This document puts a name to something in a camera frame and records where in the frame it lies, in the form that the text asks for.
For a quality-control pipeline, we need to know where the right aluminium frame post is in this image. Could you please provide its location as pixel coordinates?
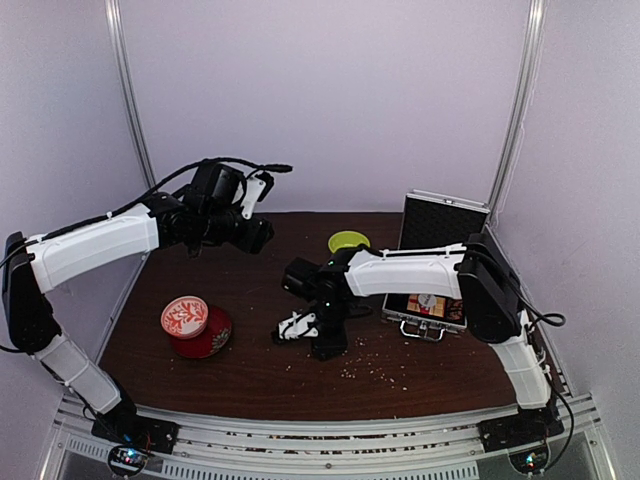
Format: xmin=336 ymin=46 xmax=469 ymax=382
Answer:
xmin=488 ymin=0 xmax=548 ymax=223

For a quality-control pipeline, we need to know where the aluminium frame post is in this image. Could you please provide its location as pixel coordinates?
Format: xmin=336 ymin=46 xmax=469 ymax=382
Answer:
xmin=104 ymin=0 xmax=157 ymax=187
xmin=488 ymin=0 xmax=548 ymax=223

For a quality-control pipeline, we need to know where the green plastic bowl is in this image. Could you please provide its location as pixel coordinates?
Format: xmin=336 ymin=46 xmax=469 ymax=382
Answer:
xmin=328 ymin=230 xmax=371 ymax=253

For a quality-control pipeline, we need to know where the white dealer button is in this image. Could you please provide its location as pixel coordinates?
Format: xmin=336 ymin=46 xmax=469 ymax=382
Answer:
xmin=418 ymin=294 xmax=437 ymax=309

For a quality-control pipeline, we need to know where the aluminium front rail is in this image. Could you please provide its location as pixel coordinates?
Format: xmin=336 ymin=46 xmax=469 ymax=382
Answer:
xmin=35 ymin=395 xmax=621 ymax=479

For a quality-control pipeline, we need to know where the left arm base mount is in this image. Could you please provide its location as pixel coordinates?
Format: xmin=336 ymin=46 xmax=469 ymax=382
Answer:
xmin=91 ymin=415 xmax=179 ymax=454

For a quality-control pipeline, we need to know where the red banded card deck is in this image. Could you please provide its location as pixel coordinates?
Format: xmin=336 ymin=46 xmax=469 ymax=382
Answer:
xmin=407 ymin=294 xmax=446 ymax=318

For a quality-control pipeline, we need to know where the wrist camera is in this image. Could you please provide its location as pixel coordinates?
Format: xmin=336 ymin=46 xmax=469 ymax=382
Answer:
xmin=241 ymin=172 xmax=274 ymax=220
xmin=271 ymin=311 xmax=319 ymax=344

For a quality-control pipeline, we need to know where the aluminium poker chip case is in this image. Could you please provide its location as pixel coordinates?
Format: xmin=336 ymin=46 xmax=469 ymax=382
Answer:
xmin=382 ymin=189 xmax=490 ymax=343

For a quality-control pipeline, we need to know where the left aluminium frame post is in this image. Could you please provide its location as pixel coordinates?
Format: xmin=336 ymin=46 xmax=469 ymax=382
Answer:
xmin=104 ymin=0 xmax=157 ymax=187

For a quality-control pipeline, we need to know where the mixed chip stack in case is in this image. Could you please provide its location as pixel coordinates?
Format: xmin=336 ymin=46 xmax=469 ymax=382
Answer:
xmin=446 ymin=299 xmax=466 ymax=325

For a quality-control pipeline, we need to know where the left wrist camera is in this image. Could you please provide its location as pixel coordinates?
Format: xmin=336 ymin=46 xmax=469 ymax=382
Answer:
xmin=241 ymin=172 xmax=274 ymax=220

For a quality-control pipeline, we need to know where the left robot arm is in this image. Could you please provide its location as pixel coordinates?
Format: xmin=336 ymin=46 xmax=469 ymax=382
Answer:
xmin=1 ymin=157 xmax=292 ymax=444

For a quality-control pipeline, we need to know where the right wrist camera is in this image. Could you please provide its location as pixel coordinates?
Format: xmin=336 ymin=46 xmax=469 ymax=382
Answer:
xmin=271 ymin=311 xmax=319 ymax=344

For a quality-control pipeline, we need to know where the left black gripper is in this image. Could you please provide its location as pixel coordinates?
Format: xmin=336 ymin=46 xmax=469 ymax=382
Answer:
xmin=200 ymin=206 xmax=274 ymax=253

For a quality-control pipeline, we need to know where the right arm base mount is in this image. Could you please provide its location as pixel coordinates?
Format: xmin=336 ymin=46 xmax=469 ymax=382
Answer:
xmin=477 ymin=412 xmax=564 ymax=453

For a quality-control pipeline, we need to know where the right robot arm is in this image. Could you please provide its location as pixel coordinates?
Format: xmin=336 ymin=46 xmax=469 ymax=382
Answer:
xmin=271 ymin=233 xmax=558 ymax=442

